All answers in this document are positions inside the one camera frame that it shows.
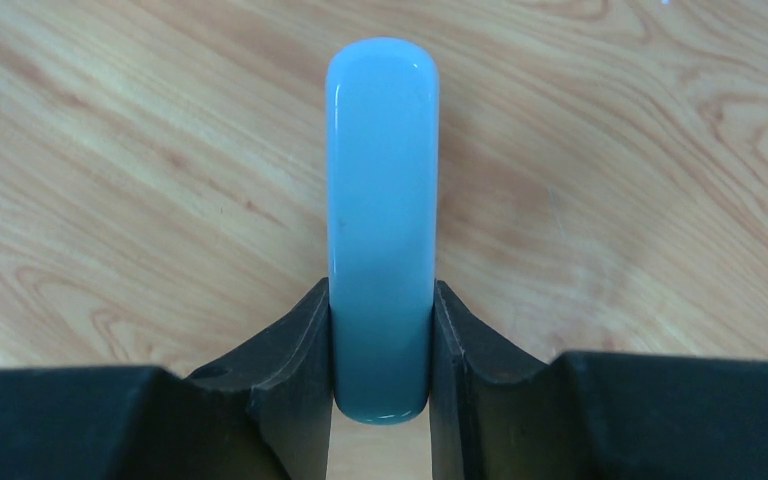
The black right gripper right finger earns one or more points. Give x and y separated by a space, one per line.
496 412

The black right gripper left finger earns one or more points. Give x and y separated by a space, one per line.
260 411

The blue black stapler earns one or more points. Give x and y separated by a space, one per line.
382 101

